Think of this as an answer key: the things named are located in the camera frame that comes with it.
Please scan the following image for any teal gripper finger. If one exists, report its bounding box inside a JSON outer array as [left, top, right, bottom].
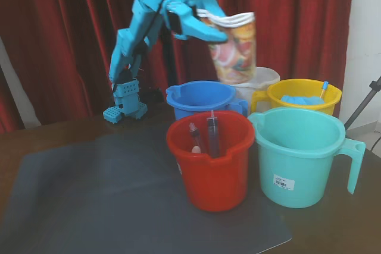
[[174, 15, 229, 43], [195, 0, 227, 18]]

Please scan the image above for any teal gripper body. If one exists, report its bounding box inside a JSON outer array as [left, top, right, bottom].
[[165, 0, 209, 38]]

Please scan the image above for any printed paper cup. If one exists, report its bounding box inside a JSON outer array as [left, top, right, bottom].
[[198, 12, 257, 85]]

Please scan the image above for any white plastic mug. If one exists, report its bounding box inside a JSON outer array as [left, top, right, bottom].
[[230, 67, 281, 109]]

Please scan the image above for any blue plastic mug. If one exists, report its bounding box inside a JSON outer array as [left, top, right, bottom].
[[165, 80, 249, 121]]

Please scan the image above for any yellow plastic mug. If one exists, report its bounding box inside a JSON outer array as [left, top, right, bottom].
[[251, 79, 342, 117]]

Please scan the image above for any small clear syringe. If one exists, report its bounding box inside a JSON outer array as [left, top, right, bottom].
[[188, 122, 206, 155]]

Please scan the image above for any large purple syringe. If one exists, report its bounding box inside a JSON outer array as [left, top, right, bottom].
[[206, 110, 221, 158]]

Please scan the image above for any blue crumpled cloth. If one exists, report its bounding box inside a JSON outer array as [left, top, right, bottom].
[[280, 94, 327, 106]]

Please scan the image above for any red curtain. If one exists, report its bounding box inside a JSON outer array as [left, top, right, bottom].
[[0, 0, 357, 134]]

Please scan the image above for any blue capped orange tube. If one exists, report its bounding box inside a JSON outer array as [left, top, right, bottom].
[[319, 80, 329, 100]]

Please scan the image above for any red plastic mug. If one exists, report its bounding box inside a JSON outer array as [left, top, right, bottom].
[[165, 110, 255, 213]]

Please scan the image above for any turquoise plastic mug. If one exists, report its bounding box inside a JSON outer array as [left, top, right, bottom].
[[248, 106, 367, 209]]

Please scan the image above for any white barcode sticker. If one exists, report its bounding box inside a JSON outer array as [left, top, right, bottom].
[[273, 175, 296, 191]]

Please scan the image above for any grey tripod leg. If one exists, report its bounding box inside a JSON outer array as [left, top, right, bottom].
[[343, 75, 381, 128]]

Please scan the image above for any grey rubber mat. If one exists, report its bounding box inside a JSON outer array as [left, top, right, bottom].
[[0, 133, 293, 254]]

